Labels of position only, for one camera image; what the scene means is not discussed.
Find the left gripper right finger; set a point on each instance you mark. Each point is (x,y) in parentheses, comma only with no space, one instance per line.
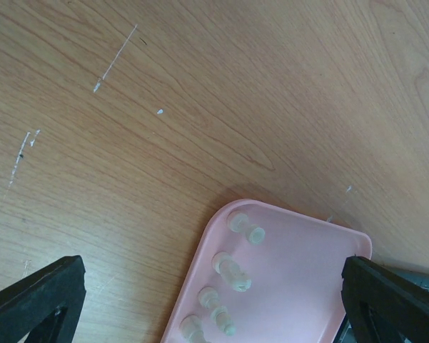
(382,306)

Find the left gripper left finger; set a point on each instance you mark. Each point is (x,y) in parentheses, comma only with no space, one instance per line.
(46,305)

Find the white queen piece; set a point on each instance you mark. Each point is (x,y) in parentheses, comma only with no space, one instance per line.
(191,330)

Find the white knight piece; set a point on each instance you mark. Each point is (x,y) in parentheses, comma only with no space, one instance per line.
(230,272)

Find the white bishop piece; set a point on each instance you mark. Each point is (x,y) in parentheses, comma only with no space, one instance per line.
(209,299)

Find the white rook piece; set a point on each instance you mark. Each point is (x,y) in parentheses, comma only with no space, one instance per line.
(239,222)

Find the black white chessboard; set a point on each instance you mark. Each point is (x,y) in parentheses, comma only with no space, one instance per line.
(345,332)

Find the pink plastic tray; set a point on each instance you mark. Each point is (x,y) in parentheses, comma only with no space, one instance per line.
(295,294)

